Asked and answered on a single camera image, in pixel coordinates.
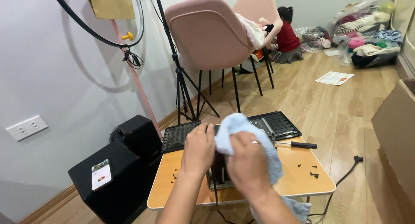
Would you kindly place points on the person's left hand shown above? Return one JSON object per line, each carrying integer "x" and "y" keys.
{"x": 197, "y": 152}

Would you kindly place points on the person's right hand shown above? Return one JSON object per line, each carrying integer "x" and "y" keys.
{"x": 251, "y": 167}

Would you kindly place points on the person's right fingers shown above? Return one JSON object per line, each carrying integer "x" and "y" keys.
{"x": 243, "y": 141}

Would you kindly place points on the light blue cleaning cloth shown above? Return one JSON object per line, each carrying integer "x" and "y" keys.
{"x": 274, "y": 162}

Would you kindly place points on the black appliance with metal base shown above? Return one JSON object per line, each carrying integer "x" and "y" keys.
{"x": 219, "y": 172}

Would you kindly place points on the black plastic grille panel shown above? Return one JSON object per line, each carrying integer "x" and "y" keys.
{"x": 176, "y": 136}

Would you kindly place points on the black tripod stand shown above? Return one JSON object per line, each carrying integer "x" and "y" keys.
{"x": 180, "y": 78}

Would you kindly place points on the printed paper sheet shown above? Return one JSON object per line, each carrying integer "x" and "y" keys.
{"x": 334, "y": 78}

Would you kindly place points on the white blanket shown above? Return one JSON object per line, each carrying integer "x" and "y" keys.
{"x": 254, "y": 31}

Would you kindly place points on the pink chair with black legs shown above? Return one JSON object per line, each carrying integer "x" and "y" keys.
{"x": 207, "y": 32}
{"x": 256, "y": 5}

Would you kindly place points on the pink stand pole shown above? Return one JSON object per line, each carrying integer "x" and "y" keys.
{"x": 139, "y": 84}

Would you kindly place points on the pink plush toy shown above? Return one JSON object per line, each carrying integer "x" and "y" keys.
{"x": 266, "y": 24}

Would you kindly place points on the clear bag of clothes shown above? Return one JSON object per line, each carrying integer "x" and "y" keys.
{"x": 313, "y": 37}

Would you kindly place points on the black box cabinet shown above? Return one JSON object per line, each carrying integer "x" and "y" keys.
{"x": 126, "y": 191}

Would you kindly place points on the smartphone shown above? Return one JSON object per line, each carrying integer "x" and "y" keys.
{"x": 101, "y": 174}

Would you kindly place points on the brown cardboard box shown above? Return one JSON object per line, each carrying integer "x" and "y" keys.
{"x": 397, "y": 136}

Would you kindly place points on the yellow knob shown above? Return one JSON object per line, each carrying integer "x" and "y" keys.
{"x": 128, "y": 36}

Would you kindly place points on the heap of bagged clothes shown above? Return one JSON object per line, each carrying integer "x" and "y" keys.
{"x": 369, "y": 36}

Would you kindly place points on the brown paper envelope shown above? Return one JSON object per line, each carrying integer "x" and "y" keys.
{"x": 112, "y": 5}

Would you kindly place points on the white cabinet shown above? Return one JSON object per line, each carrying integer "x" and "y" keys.
{"x": 405, "y": 20}

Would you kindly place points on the white wall socket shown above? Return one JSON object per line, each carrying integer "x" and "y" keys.
{"x": 26, "y": 128}

